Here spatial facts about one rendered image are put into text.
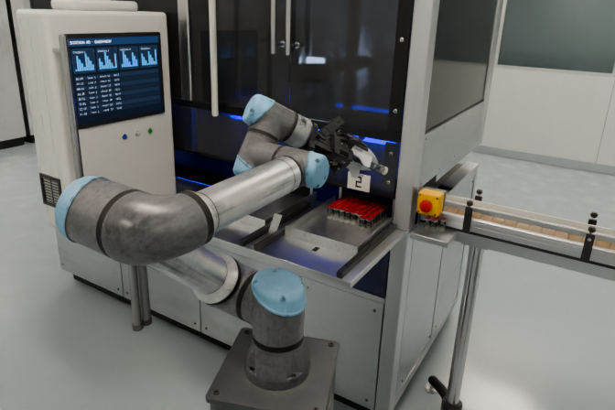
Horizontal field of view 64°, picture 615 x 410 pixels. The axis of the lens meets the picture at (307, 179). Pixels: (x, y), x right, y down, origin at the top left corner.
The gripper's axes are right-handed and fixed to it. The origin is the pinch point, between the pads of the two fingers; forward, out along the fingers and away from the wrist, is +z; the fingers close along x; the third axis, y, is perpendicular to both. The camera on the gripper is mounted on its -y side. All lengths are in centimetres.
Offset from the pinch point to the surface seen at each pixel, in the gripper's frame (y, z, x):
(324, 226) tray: -11.2, 14.9, -42.7
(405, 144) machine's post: -26.3, 22.0, -7.7
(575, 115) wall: -333, 364, -78
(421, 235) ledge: -8.0, 41.3, -24.1
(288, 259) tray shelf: 9.9, -0.3, -38.5
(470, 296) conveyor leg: 0, 72, -33
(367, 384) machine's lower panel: 20, 64, -83
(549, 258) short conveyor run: 1, 72, -1
